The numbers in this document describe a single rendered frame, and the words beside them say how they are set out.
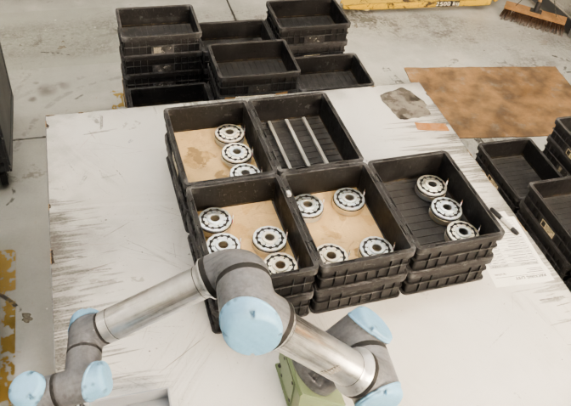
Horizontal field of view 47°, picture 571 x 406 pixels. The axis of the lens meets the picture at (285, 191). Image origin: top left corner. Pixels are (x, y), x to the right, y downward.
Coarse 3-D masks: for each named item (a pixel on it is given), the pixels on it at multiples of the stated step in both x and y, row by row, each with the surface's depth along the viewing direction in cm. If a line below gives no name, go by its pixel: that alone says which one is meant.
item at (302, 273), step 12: (228, 180) 202; (240, 180) 202; (252, 180) 203; (276, 180) 205; (192, 204) 193; (288, 204) 197; (192, 216) 191; (300, 228) 190; (204, 240) 183; (204, 252) 180; (312, 252) 184; (276, 276) 176; (288, 276) 177; (300, 276) 179
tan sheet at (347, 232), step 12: (324, 192) 216; (324, 204) 212; (324, 216) 208; (336, 216) 209; (360, 216) 210; (312, 228) 204; (324, 228) 204; (336, 228) 205; (348, 228) 205; (360, 228) 206; (372, 228) 206; (324, 240) 201; (336, 240) 201; (348, 240) 202; (360, 240) 202
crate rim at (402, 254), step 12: (324, 168) 210; (336, 168) 211; (372, 180) 208; (396, 216) 197; (312, 240) 187; (408, 240) 190; (396, 252) 187; (408, 252) 187; (324, 264) 181; (336, 264) 181; (348, 264) 182; (360, 264) 184; (372, 264) 186
